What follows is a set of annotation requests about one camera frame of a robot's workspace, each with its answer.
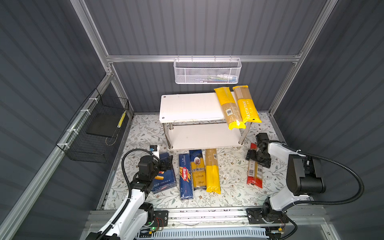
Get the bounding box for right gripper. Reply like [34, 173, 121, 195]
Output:
[246, 149, 271, 168]

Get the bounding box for red yellow spaghetti bag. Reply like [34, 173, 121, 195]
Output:
[247, 143, 263, 189]

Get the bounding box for blue yellow spaghetti bag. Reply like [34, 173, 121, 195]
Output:
[189, 150, 207, 190]

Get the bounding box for yellow Pastatime spaghetti bag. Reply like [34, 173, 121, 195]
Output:
[233, 86, 262, 123]

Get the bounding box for yellow barcode spaghetti bag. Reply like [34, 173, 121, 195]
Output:
[214, 87, 246, 130]

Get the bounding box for yellow clear spaghetti bag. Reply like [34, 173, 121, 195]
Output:
[206, 149, 221, 195]

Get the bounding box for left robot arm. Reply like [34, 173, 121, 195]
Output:
[86, 145, 173, 240]

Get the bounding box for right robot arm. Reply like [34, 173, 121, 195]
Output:
[246, 133, 365, 224]

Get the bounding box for blue Barilla pasta box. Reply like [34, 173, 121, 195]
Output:
[152, 153, 177, 194]

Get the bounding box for white two-tier shelf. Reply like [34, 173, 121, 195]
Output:
[159, 93, 252, 150]

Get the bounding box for blue Barilla spaghetti box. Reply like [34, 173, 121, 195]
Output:
[179, 154, 194, 200]

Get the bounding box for yellow brush in basket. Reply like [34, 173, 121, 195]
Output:
[117, 111, 127, 129]

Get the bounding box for items in white basket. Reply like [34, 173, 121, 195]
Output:
[196, 74, 239, 84]

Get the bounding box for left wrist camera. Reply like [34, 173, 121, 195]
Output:
[150, 145, 160, 157]

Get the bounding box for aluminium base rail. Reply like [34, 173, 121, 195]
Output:
[85, 205, 329, 231]

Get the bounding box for black wire basket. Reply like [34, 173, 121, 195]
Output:
[57, 90, 130, 164]

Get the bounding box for white wire mesh basket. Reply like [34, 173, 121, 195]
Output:
[173, 57, 242, 85]

